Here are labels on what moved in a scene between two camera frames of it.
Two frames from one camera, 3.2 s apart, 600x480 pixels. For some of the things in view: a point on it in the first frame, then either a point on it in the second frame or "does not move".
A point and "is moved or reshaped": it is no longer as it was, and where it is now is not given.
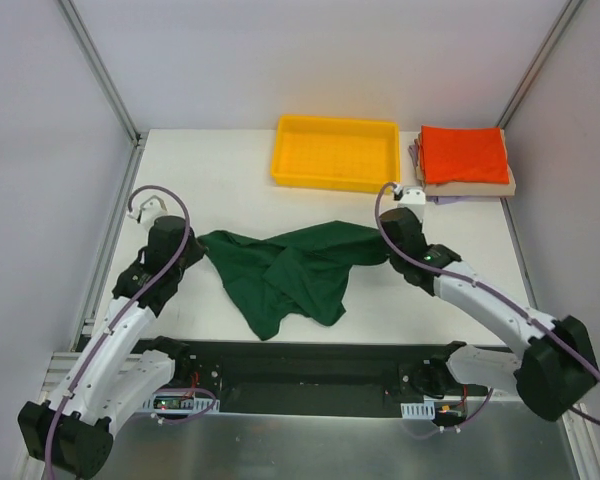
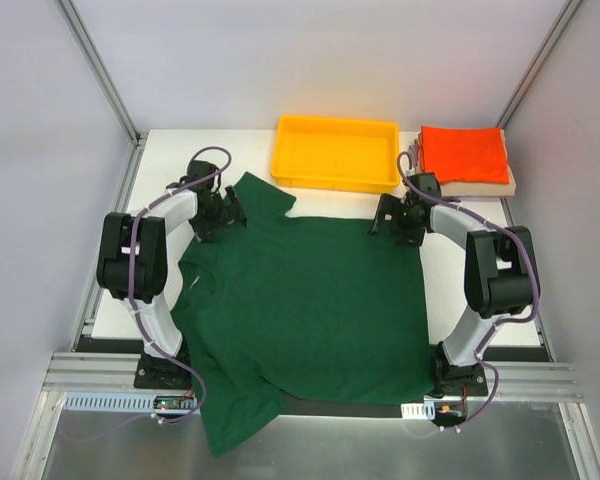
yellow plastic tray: (335, 153) does not move
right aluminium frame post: (540, 60) does not move
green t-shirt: (292, 273) is moved or reshaped
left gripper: (195, 248) to (231, 211)
